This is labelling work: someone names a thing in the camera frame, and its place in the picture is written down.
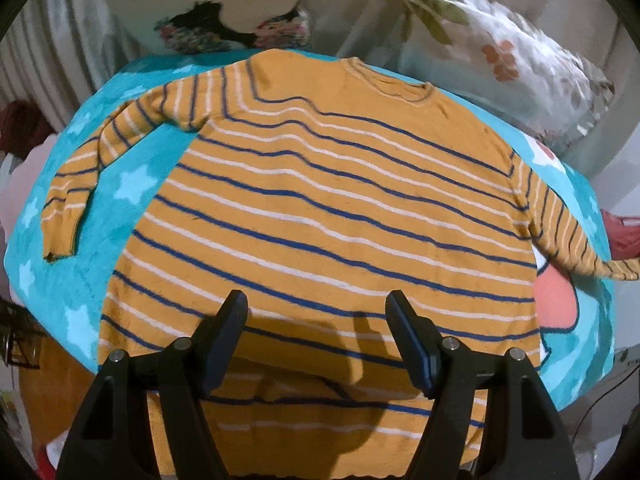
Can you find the red bag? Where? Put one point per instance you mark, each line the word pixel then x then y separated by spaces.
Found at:
pixel 622 232

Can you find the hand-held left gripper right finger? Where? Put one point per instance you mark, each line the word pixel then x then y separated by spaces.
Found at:
pixel 415 355

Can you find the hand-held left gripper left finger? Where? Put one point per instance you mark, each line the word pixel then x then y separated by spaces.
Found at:
pixel 222 355

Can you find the dark red cloth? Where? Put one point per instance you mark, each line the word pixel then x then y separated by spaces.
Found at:
pixel 20 125

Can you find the cartoon print pillow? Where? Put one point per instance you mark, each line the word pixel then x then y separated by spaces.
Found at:
pixel 210 15

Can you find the beige curtain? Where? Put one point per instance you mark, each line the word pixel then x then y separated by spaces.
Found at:
pixel 45 60

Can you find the turquoise cartoon print blanket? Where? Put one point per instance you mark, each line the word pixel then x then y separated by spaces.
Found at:
pixel 95 240

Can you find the white leaf print pillow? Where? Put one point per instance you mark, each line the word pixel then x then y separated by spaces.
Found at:
pixel 500 60

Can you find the orange bed sheet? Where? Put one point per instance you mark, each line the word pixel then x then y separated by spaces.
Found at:
pixel 55 390

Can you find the orange striped sweater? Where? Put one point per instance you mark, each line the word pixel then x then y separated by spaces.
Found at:
pixel 320 220

